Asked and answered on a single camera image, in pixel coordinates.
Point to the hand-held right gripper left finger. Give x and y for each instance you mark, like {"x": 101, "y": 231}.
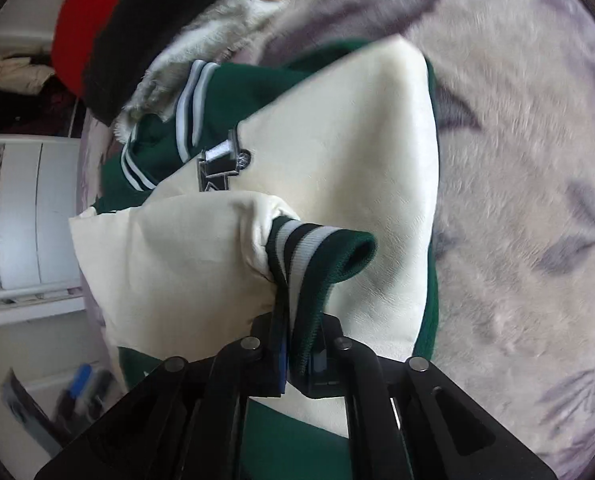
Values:
{"x": 280, "y": 366}

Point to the white fleece garment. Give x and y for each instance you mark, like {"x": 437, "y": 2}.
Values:
{"x": 212, "y": 30}

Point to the pile of clothes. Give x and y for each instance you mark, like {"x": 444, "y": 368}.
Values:
{"x": 12, "y": 90}

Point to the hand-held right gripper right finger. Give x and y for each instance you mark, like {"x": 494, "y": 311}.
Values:
{"x": 320, "y": 362}

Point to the green and cream varsity jacket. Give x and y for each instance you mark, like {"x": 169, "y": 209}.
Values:
{"x": 352, "y": 160}

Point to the blue and black object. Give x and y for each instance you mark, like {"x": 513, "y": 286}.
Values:
{"x": 80, "y": 390}

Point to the red garment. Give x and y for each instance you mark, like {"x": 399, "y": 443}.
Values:
{"x": 77, "y": 25}

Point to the floral plush blanket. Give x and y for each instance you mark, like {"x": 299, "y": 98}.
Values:
{"x": 527, "y": 160}

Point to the black garment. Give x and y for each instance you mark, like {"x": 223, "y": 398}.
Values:
{"x": 142, "y": 20}

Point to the white wardrobe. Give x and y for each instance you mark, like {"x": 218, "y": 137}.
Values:
{"x": 22, "y": 220}

